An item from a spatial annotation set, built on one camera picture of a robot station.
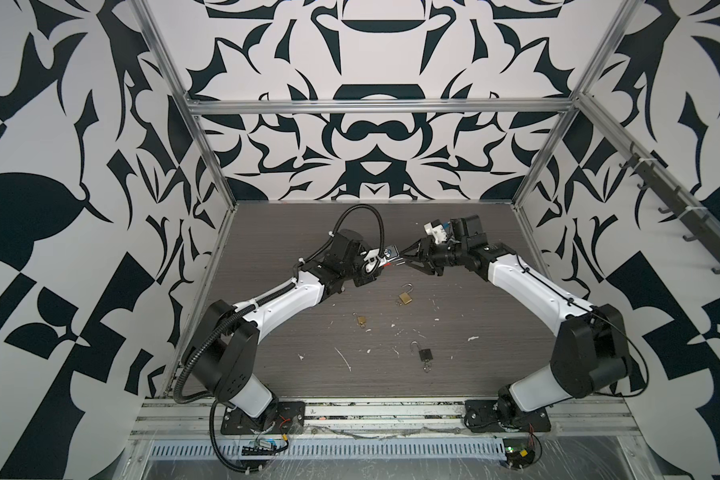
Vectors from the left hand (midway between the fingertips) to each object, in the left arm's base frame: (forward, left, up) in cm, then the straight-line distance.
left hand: (378, 250), depth 85 cm
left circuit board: (-43, +30, -20) cm, 56 cm away
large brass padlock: (-6, -9, -17) cm, 20 cm away
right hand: (-4, -6, +3) cm, 8 cm away
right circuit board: (-46, -31, -19) cm, 58 cm away
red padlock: (-8, -3, +9) cm, 12 cm away
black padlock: (-24, -12, -17) cm, 32 cm away
